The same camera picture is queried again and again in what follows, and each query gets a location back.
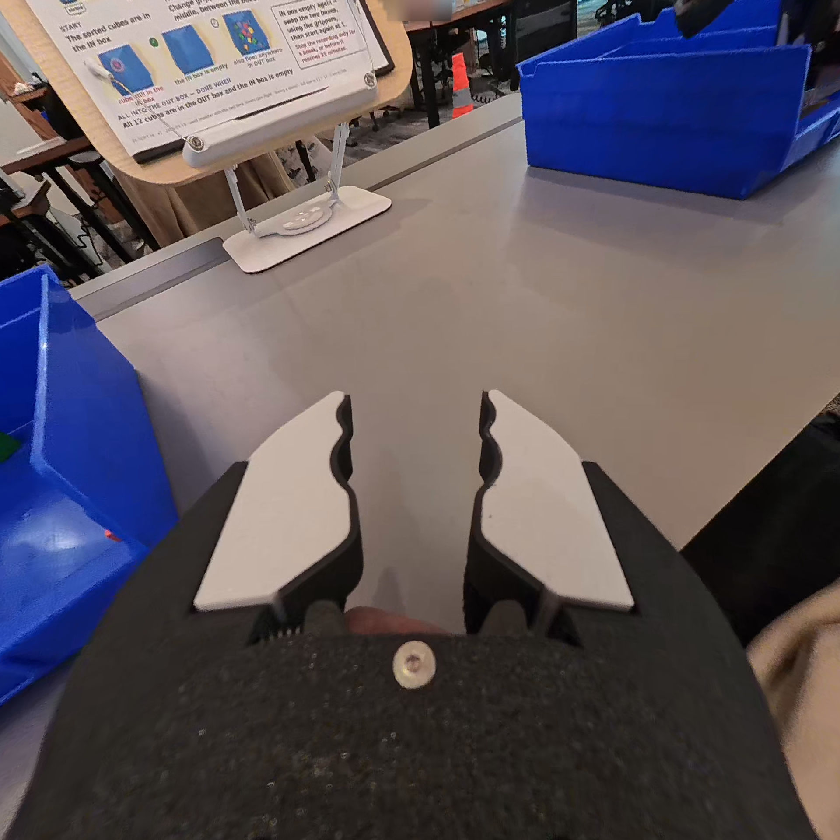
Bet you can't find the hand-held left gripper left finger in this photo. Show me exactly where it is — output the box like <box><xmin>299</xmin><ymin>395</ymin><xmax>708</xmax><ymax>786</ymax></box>
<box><xmin>192</xmin><ymin>391</ymin><xmax>365</xmax><ymax>630</ymax></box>

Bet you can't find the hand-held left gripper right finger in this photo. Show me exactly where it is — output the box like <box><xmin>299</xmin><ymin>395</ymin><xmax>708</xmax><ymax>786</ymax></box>
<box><xmin>463</xmin><ymin>389</ymin><xmax>636</xmax><ymax>634</ymax></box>

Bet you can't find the blue plastic bin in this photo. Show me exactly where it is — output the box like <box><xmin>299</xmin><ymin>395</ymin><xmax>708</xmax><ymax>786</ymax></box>
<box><xmin>516</xmin><ymin>0</ymin><xmax>840</xmax><ymax>201</ymax></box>
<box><xmin>0</xmin><ymin>264</ymin><xmax>179</xmax><ymax>706</ymax></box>

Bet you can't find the black office chair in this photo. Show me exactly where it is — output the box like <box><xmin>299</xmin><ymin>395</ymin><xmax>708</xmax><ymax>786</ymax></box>
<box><xmin>515</xmin><ymin>0</ymin><xmax>578</xmax><ymax>63</ymax></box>

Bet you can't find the orange traffic cone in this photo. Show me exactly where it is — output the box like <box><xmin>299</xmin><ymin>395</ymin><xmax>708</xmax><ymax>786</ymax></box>
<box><xmin>451</xmin><ymin>52</ymin><xmax>475</xmax><ymax>119</ymax></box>

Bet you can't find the tan fabric cover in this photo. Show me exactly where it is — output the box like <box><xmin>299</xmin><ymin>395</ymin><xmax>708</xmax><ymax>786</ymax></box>
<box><xmin>112</xmin><ymin>154</ymin><xmax>296</xmax><ymax>247</ymax></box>

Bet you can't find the wooden desk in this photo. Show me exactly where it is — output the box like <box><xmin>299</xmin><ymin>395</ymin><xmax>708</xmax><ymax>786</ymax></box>
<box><xmin>0</xmin><ymin>138</ymin><xmax>158</xmax><ymax>266</ymax></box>

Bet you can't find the printed instruction sheet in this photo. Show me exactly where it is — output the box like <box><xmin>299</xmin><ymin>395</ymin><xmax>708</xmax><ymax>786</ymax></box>
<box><xmin>26</xmin><ymin>0</ymin><xmax>396</xmax><ymax>165</ymax></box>

